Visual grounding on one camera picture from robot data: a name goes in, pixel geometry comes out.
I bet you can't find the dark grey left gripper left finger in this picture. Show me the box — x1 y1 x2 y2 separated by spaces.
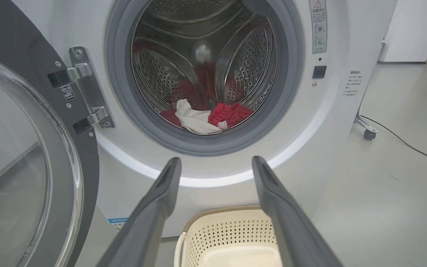
96 157 182 267

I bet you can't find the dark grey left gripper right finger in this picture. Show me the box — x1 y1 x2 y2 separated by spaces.
252 156 344 267

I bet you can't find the blue energy label sticker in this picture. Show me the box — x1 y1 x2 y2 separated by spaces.
107 217 129 233

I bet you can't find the black round glass washer door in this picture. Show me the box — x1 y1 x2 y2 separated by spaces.
0 0 100 267

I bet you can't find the black floor power cable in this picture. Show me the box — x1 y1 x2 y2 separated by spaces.
360 116 427 169

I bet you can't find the metal caster wheel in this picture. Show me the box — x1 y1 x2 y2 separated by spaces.
354 111 379 141

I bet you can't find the QR code sticker label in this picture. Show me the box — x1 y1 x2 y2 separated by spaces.
60 85 76 102

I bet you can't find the red lettered jersey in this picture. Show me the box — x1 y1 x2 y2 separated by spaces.
208 102 254 130

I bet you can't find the silver door hinge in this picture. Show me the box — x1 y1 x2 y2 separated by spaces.
47 46 115 135

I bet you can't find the white front-load washing machine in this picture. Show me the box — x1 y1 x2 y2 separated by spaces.
11 0 398 238

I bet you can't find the warning sticker with red triangle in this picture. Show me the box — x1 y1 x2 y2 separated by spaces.
309 0 327 54

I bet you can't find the cream perforated laundry basket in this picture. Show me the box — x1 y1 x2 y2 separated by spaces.
173 205 284 267

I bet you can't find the red and white garment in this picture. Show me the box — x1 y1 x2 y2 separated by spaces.
175 99 223 135

